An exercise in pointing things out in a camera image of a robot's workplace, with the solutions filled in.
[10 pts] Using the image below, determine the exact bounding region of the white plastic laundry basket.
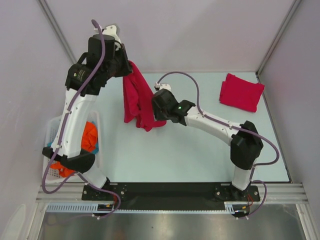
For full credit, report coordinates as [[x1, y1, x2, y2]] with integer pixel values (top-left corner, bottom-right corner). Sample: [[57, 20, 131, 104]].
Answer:
[[41, 109, 104, 185]]

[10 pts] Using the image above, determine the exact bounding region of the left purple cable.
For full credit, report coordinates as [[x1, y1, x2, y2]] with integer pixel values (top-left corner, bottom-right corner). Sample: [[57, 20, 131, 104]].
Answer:
[[41, 19, 122, 221]]

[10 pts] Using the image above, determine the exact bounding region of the grey slotted cable duct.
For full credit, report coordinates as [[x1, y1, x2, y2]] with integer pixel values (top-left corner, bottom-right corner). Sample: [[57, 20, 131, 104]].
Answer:
[[46, 200, 249, 214]]

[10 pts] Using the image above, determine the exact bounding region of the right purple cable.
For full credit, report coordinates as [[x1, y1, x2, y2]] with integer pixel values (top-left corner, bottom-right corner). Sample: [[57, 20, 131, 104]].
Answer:
[[156, 71, 280, 220]]

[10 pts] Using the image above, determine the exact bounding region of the orange t shirt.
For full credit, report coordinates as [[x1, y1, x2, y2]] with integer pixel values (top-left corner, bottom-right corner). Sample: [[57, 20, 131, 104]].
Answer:
[[50, 121, 99, 178]]

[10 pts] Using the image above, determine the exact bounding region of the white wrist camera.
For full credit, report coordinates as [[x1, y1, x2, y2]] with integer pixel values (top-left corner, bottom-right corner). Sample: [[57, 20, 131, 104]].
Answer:
[[154, 82, 172, 92], [94, 24, 122, 44]]

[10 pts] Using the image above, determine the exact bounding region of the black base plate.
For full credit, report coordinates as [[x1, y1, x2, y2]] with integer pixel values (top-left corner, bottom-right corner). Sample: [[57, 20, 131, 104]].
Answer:
[[81, 182, 261, 204]]

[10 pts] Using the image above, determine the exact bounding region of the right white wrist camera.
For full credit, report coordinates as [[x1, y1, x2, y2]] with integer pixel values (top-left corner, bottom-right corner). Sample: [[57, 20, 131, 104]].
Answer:
[[154, 82, 172, 92]]

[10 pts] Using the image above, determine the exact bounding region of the folded magenta t shirt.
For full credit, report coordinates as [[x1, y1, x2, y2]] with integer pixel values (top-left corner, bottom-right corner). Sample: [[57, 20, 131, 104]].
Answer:
[[219, 73, 265, 113]]

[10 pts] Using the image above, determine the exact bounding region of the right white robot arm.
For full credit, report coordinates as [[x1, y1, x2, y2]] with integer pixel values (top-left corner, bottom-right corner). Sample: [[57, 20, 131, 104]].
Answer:
[[151, 89, 264, 201]]

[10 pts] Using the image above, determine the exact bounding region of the magenta t shirt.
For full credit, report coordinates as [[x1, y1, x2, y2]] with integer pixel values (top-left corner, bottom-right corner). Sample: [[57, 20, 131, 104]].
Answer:
[[122, 61, 167, 132], [219, 73, 265, 113]]

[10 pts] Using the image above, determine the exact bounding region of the teal t shirt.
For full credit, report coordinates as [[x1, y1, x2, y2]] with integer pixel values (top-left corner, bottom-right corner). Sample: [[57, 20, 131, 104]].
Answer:
[[46, 119, 100, 155]]

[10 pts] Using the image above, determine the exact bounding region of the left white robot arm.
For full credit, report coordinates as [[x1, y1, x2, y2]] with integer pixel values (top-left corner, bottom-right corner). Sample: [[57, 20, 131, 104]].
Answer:
[[42, 34, 132, 200]]

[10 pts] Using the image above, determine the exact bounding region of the purple cable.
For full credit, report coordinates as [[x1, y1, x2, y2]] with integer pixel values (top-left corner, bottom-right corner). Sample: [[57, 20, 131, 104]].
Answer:
[[41, 19, 122, 221], [156, 71, 280, 220]]

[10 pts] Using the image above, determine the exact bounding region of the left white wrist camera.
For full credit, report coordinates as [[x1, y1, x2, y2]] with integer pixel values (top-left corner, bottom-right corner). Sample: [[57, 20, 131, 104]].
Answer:
[[94, 24, 122, 44]]

